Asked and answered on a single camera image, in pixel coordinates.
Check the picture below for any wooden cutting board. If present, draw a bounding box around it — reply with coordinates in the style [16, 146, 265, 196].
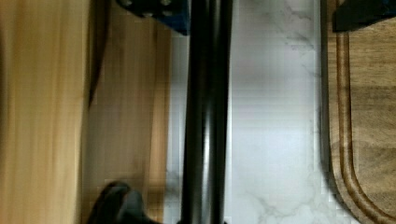
[320, 0, 395, 224]

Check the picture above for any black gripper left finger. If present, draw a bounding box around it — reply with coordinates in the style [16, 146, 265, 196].
[115, 0, 191, 35]

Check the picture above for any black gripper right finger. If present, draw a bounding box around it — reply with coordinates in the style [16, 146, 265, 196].
[332, 0, 396, 33]

